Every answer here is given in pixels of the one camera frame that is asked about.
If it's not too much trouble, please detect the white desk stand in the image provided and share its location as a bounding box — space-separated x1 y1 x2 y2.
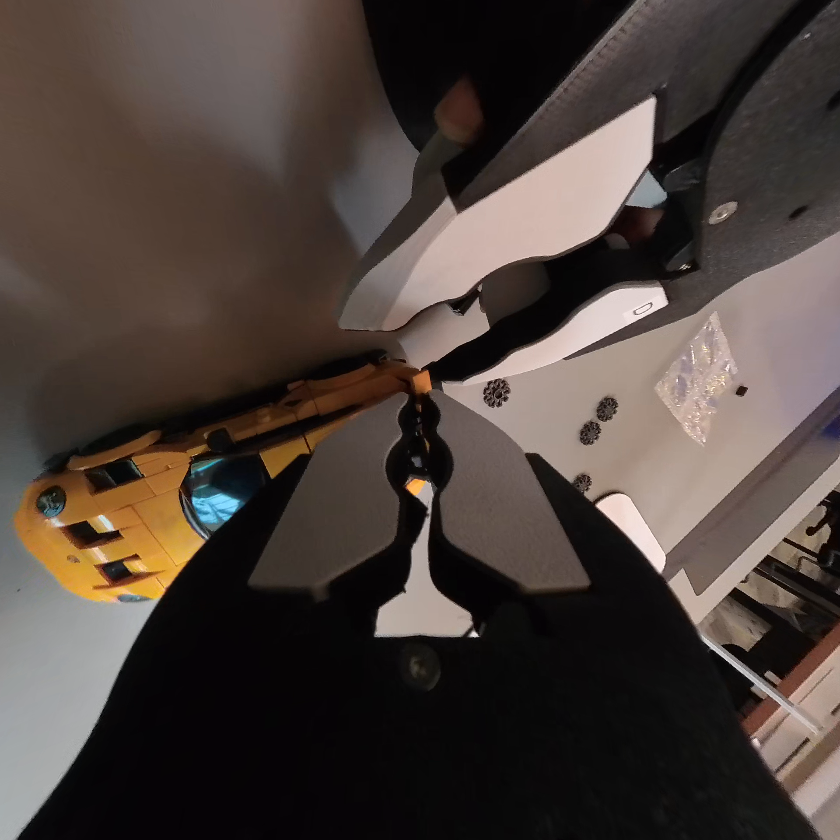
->
594 491 667 572

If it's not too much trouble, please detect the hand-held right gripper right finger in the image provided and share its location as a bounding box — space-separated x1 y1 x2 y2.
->
427 391 592 599

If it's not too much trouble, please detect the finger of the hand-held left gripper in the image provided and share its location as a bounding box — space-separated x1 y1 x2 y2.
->
419 251 670 386
336 94 660 333

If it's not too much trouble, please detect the person's left hand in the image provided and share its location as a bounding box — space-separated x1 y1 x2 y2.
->
433 75 488 148

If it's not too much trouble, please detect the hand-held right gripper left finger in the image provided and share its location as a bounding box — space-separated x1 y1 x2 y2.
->
247 395 427 603

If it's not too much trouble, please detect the clear plastic bag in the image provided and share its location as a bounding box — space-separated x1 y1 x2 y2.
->
654 311 739 448

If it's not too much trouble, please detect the yellow lego car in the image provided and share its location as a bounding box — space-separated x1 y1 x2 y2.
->
14 357 437 605

